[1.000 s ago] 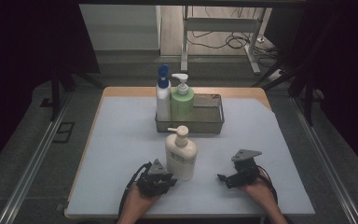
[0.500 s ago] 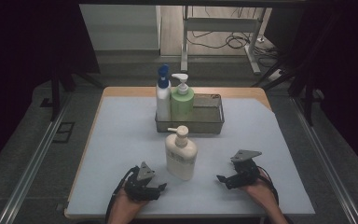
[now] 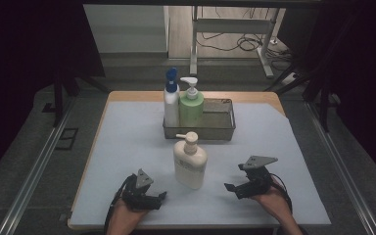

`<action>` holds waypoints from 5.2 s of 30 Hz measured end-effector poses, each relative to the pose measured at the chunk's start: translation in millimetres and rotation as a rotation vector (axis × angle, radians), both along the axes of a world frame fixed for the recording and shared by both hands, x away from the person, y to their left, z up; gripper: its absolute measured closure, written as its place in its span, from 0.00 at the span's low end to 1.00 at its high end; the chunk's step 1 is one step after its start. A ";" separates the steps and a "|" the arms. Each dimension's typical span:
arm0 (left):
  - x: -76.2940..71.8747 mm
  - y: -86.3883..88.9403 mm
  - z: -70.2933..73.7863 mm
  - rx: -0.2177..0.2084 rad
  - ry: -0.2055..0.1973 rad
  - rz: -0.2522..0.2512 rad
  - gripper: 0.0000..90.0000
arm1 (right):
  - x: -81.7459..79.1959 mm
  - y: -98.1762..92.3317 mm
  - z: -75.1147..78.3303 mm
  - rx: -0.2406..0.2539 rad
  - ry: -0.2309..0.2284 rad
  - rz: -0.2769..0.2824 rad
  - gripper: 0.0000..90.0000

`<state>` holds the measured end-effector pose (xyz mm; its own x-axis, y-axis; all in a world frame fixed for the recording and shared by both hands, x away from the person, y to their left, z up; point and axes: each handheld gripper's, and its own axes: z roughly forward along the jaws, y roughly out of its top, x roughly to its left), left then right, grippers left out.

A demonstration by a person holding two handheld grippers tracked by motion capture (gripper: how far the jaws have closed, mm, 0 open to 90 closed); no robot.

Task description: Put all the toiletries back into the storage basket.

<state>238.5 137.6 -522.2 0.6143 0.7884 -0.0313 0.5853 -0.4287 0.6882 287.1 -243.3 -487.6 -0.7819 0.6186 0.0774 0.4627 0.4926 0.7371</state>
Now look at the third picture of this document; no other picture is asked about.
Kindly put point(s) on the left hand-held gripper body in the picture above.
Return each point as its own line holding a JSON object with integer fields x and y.
{"x": 135, "y": 197}

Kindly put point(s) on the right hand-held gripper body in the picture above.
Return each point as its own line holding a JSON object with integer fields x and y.
{"x": 256, "y": 181}

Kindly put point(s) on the cream pump bottle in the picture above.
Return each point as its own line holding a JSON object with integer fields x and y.
{"x": 191, "y": 166}

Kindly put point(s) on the metal mesh basket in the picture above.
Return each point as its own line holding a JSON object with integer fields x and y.
{"x": 218, "y": 120}

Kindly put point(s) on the green pump bottle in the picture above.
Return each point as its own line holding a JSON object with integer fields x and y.
{"x": 191, "y": 111}

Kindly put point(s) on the white bottle with blue pump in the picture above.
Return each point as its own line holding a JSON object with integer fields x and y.
{"x": 171, "y": 107}

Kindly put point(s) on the person's left hand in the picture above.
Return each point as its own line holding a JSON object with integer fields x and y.
{"x": 127, "y": 217}

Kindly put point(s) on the person's right hand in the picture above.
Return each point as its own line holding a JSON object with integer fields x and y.
{"x": 272, "y": 202}

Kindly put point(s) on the pale foam table mat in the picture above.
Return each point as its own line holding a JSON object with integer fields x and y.
{"x": 127, "y": 153}

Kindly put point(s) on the black metal stand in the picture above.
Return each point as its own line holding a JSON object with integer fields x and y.
{"x": 58, "y": 98}
{"x": 323, "y": 107}

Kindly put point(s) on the white power strip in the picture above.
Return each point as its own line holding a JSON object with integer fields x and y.
{"x": 290, "y": 79}

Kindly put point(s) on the dark curtain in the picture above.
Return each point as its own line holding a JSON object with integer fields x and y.
{"x": 19, "y": 65}
{"x": 365, "y": 81}

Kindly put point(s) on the aluminium floor rail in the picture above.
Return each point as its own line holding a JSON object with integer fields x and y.
{"x": 339, "y": 169}
{"x": 34, "y": 176}

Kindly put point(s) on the white desk frame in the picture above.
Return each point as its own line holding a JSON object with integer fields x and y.
{"x": 231, "y": 25}

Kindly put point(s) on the white wall panel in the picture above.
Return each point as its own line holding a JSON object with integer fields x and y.
{"x": 127, "y": 29}

